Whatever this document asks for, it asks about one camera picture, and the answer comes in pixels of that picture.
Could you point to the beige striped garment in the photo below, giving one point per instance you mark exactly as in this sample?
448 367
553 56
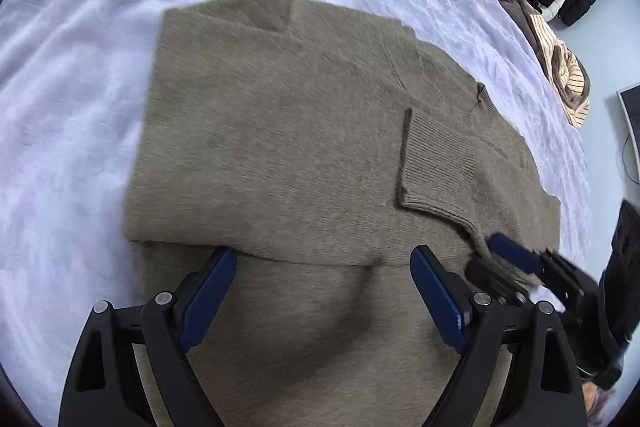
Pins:
570 72

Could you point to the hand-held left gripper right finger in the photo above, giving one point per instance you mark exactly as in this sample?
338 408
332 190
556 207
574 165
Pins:
440 297

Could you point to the white framed monitor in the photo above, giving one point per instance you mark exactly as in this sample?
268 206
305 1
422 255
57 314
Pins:
632 112

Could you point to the olive knitted sweater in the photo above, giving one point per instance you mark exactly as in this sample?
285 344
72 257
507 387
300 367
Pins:
300 147

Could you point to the lavender bed blanket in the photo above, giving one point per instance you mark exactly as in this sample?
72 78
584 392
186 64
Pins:
75 82

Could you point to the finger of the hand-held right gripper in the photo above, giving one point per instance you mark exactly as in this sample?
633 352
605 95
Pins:
515 252
495 279

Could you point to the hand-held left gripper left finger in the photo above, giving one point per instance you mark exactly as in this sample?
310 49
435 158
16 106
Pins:
210 297

